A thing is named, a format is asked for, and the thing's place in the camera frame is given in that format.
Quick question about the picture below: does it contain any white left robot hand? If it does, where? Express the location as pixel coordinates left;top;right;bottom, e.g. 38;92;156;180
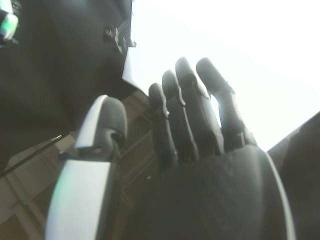
44;56;297;240

